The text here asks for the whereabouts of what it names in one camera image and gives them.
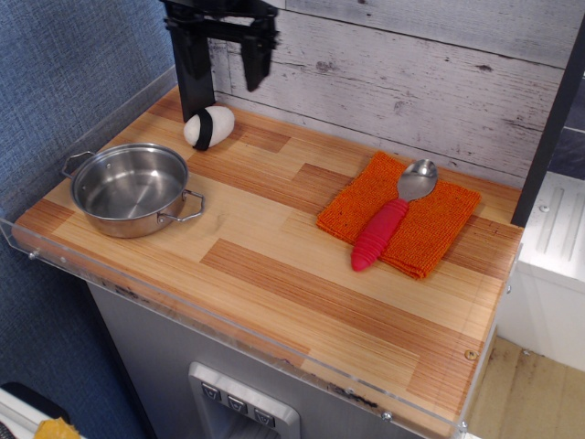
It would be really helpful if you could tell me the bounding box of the white and black corner object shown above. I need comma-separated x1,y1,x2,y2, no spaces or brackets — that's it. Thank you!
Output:
1,382,70,438

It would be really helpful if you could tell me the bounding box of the yellow object at corner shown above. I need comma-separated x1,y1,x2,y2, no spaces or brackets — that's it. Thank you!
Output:
34,418,81,439

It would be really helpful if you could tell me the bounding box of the metal spoon with red handle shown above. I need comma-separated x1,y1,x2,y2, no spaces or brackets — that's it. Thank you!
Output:
351,159,438,272

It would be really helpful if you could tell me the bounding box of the stainless steel two-handled pot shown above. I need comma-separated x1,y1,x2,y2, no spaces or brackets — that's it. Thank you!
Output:
60,143,206,239

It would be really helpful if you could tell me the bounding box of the white egg with black band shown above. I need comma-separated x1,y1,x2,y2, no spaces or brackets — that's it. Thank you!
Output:
184,106,235,151

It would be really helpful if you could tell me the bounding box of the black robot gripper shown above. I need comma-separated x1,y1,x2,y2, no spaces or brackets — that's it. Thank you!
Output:
163,1,279,92

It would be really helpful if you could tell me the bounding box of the white side cabinet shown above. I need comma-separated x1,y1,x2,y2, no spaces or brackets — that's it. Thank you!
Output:
496,172,584,370

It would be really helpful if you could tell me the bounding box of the dark right vertical post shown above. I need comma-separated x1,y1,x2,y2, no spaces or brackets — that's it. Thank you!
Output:
511,19,584,228

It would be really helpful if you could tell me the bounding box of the orange knitted cloth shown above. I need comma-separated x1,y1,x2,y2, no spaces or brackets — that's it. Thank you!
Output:
316,152,481,279

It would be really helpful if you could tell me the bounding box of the silver dispenser button panel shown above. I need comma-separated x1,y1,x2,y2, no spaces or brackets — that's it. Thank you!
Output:
188,361,301,438

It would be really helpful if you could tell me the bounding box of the silver toy fridge cabinet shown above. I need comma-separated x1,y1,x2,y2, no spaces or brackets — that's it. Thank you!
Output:
90,285,415,438

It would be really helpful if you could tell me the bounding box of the clear acrylic table guard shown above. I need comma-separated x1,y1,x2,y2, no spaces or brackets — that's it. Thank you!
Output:
12,91,521,438

